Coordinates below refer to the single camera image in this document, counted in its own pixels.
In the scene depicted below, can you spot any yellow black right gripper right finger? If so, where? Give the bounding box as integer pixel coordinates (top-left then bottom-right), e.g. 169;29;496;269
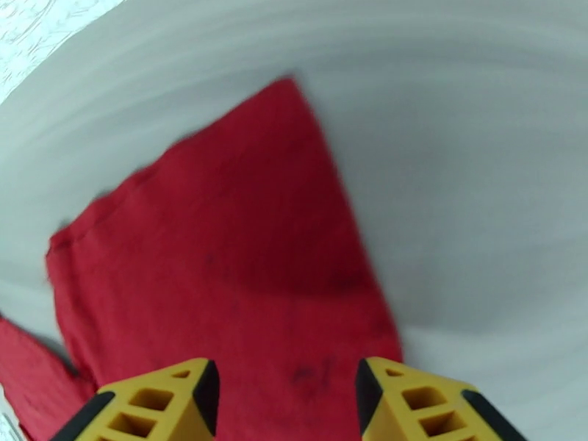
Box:
356;356;529;441

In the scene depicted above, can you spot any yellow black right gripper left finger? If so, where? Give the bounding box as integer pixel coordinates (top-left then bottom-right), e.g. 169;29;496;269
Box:
48;358;221;441

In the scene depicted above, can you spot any red shirt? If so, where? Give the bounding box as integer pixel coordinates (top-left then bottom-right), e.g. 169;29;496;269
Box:
0;76;405;441

